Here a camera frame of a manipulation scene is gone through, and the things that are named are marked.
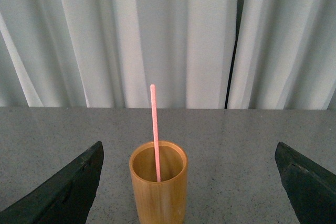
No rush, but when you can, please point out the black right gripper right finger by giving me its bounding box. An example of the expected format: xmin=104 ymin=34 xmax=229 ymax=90
xmin=275 ymin=142 xmax=335 ymax=223

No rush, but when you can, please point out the white pleated curtain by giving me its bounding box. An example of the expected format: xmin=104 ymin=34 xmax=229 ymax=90
xmin=1 ymin=0 xmax=335 ymax=110

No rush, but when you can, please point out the bamboo chopstick holder cup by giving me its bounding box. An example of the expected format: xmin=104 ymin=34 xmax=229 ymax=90
xmin=129 ymin=141 xmax=188 ymax=223

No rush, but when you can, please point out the pink chopstick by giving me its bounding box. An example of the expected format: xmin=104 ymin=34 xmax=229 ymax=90
xmin=150 ymin=84 xmax=161 ymax=182

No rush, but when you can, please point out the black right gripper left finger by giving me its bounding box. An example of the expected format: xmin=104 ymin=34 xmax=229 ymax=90
xmin=1 ymin=141 xmax=104 ymax=223

